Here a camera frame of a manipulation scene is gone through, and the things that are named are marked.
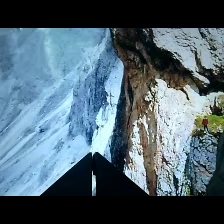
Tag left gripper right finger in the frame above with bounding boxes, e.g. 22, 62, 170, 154
92, 151, 150, 197

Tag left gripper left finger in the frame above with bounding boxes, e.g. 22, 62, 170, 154
40, 152, 93, 197

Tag dark garment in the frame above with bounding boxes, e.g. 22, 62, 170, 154
205, 132, 224, 197

